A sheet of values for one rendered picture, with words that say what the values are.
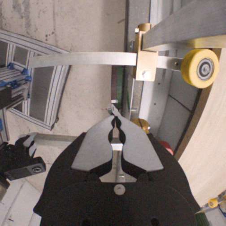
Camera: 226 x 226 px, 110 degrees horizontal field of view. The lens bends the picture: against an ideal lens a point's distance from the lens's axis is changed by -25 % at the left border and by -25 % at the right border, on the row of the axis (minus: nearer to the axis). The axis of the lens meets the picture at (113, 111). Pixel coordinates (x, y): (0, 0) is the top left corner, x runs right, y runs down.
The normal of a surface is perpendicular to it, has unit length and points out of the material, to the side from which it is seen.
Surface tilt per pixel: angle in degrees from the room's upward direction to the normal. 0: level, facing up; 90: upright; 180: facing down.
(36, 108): 0
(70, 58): 0
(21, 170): 29
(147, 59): 0
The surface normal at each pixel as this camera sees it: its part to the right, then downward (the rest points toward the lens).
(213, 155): 0.00, 0.47
